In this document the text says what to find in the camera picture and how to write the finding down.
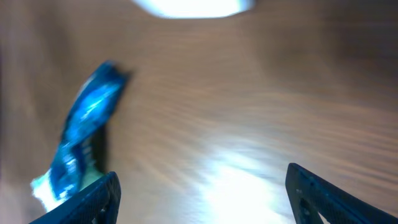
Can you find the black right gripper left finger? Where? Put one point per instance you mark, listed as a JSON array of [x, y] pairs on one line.
[[97, 203]]

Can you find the white barcode scanner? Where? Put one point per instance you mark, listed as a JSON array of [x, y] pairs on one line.
[[194, 9]]

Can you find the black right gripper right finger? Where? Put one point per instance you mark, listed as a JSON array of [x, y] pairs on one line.
[[313, 198]]

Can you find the blue snack wrapper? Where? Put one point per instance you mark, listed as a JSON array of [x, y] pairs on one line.
[[93, 107]]

